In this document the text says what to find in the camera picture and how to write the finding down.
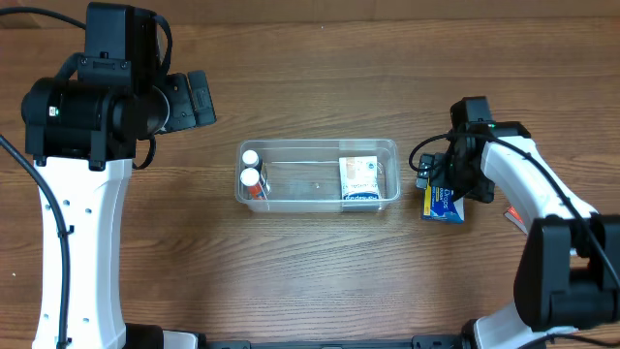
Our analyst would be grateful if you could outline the blue VapoDrops lozenge box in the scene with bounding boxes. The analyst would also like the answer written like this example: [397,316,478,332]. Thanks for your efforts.
[421,185,465,224]

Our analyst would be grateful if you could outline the red medicine box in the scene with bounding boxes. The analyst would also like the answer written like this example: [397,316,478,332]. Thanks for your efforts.
[504,206,528,235]

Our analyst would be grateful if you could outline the dark bottle white cap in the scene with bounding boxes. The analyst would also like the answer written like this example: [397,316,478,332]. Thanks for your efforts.
[241,149,263,173]

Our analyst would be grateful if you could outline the orange pill bottle white cap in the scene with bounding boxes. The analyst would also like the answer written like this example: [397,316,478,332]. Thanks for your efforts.
[239,168,266,200]

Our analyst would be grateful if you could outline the white Hansaplast plaster box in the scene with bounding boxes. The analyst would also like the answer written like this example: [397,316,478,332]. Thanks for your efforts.
[338,156,381,201]

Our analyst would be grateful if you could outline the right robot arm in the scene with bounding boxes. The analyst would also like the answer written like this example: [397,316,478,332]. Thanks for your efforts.
[409,97,619,349]

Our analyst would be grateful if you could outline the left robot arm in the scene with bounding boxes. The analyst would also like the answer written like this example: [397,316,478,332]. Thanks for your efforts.
[19,2,216,348]

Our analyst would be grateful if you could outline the clear plastic container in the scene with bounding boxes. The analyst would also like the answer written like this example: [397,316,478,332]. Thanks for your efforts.
[235,139,401,213]

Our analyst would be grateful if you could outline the right black cable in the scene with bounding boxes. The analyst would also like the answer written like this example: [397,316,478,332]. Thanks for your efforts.
[408,131,620,292]

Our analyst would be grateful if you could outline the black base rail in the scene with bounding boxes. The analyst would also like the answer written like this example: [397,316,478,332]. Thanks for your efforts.
[198,334,474,349]

